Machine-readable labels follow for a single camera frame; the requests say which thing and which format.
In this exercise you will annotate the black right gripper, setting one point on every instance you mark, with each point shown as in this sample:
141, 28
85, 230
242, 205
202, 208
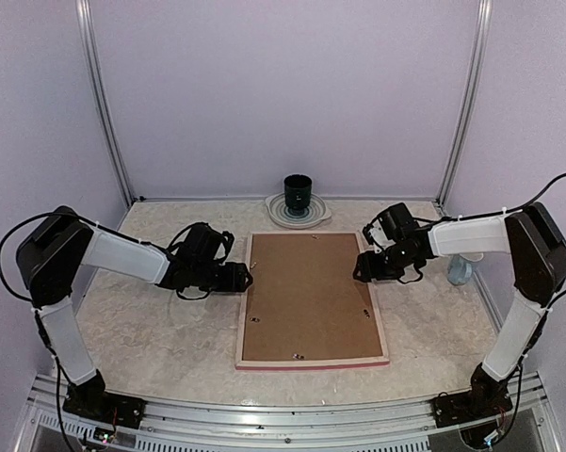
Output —
370, 268

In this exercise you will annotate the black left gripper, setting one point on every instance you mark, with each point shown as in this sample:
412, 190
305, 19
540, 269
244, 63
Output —
235, 280

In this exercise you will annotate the brown backing board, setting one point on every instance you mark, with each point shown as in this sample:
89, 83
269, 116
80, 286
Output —
311, 296

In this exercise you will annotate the pink wooden picture frame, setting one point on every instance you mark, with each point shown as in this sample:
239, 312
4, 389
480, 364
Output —
242, 301

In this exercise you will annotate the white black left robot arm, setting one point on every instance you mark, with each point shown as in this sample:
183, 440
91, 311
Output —
51, 256

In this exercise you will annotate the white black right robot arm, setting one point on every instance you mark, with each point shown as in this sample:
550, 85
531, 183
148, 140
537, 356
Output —
522, 247

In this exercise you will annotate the striped ceramic plate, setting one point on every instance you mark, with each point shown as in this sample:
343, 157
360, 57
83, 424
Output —
316, 213

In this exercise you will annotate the light blue paper cup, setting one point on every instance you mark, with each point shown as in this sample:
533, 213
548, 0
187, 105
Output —
461, 267

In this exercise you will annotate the dark green cup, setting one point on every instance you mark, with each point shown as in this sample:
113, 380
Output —
297, 190

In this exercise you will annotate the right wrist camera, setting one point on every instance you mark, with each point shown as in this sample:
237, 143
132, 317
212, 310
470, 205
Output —
375, 237

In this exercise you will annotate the aluminium front rail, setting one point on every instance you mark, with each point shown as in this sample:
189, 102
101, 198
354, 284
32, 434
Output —
404, 425

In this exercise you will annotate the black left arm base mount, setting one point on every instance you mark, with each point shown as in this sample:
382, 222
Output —
108, 408

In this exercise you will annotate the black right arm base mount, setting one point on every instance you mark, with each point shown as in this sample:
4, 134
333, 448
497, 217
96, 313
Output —
460, 408

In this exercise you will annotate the right aluminium corner post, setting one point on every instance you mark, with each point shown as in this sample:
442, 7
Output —
468, 100

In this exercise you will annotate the aluminium corner post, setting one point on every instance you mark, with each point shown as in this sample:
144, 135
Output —
468, 100
91, 54

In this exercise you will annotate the left aluminium corner post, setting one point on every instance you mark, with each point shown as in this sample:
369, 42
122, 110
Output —
91, 54

